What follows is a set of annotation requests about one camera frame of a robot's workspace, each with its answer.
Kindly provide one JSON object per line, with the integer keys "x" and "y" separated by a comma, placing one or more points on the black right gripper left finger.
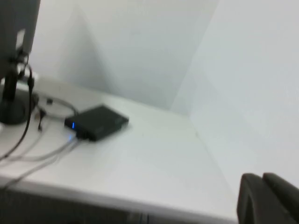
{"x": 254, "y": 200}

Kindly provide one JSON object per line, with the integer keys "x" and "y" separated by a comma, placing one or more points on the black box blue light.
{"x": 100, "y": 121}

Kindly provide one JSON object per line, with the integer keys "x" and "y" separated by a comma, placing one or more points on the dark computer monitor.
{"x": 14, "y": 18}

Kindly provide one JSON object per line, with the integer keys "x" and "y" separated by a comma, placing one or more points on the black monitor stand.
{"x": 10, "y": 112}

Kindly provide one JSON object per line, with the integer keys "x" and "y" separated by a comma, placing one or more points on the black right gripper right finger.
{"x": 285, "y": 193}

